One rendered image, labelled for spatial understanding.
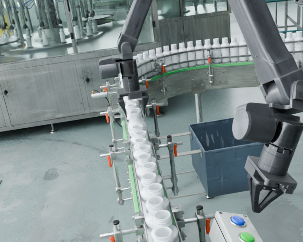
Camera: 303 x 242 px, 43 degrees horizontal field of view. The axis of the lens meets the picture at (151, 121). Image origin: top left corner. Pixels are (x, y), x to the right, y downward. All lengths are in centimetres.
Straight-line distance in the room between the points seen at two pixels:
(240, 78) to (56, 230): 170
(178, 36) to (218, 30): 65
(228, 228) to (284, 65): 37
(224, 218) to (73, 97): 372
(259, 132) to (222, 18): 584
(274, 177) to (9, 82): 400
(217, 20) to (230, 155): 499
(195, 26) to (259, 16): 564
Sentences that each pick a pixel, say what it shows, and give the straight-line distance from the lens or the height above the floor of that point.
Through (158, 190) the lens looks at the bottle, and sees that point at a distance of 95.
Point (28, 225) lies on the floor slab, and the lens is 312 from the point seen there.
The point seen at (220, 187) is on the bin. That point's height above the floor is 77.
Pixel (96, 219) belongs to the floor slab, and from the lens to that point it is 297.
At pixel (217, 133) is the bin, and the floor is 88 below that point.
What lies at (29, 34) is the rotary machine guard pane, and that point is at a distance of 442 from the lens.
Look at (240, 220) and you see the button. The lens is 91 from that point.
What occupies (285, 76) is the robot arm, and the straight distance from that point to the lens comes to 75.
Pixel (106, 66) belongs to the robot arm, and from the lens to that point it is 130.
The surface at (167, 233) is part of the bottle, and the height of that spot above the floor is 115.
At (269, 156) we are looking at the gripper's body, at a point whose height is 131.
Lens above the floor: 166
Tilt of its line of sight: 21 degrees down
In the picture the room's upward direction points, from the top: 8 degrees counter-clockwise
